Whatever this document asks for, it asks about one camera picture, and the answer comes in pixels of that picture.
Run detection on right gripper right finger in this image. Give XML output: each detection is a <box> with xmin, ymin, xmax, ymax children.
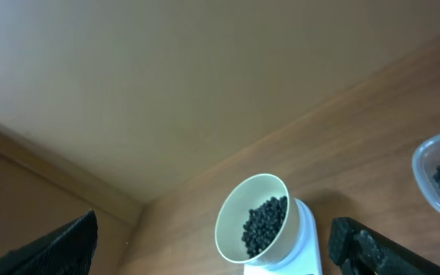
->
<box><xmin>328</xmin><ymin>217</ymin><xmax>440</xmax><ymax>275</ymax></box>

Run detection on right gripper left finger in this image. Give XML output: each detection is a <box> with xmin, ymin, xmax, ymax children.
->
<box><xmin>0</xmin><ymin>210</ymin><xmax>98</xmax><ymax>275</ymax></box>

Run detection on white digital kitchen scale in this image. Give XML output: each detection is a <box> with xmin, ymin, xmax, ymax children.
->
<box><xmin>244</xmin><ymin>199</ymin><xmax>322</xmax><ymax>275</ymax></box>

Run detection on black beans in bowl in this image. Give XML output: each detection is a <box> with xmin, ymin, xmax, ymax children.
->
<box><xmin>241</xmin><ymin>196</ymin><xmax>288</xmax><ymax>258</ymax></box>

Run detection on white bowl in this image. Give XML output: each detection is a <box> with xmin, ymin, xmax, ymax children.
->
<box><xmin>215</xmin><ymin>173</ymin><xmax>303</xmax><ymax>267</ymax></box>

